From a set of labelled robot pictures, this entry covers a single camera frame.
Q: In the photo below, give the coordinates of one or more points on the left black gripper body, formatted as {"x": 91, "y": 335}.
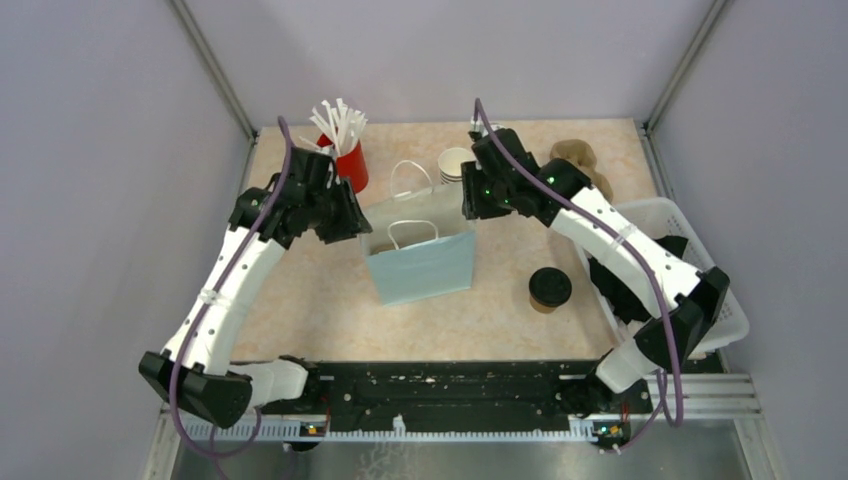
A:
{"x": 318, "y": 202}

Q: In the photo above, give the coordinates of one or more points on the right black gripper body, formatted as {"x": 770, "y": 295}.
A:
{"x": 483, "y": 197}

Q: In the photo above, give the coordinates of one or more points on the light blue paper bag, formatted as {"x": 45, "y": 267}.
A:
{"x": 421, "y": 244}

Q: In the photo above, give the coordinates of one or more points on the black plastic cup lid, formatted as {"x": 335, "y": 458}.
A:
{"x": 550, "y": 285}

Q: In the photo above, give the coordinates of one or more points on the brown paper coffee cup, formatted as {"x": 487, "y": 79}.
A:
{"x": 542, "y": 307}

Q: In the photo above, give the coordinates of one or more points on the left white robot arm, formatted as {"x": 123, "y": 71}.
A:
{"x": 194, "y": 371}

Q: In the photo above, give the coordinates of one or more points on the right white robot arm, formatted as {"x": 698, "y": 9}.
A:
{"x": 561, "y": 181}

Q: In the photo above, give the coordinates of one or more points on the red straw holder cup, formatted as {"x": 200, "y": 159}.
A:
{"x": 352, "y": 164}

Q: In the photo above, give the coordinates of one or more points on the stack of paper cups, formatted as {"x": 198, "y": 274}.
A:
{"x": 450, "y": 163}

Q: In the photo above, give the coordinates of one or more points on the white wrapped straws bundle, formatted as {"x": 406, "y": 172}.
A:
{"x": 342, "y": 124}

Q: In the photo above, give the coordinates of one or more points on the white plastic basket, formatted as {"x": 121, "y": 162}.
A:
{"x": 705, "y": 315}

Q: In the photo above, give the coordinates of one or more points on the black cloth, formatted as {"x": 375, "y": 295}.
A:
{"x": 624, "y": 303}

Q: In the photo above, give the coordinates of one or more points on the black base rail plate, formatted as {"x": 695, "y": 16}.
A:
{"x": 458, "y": 397}

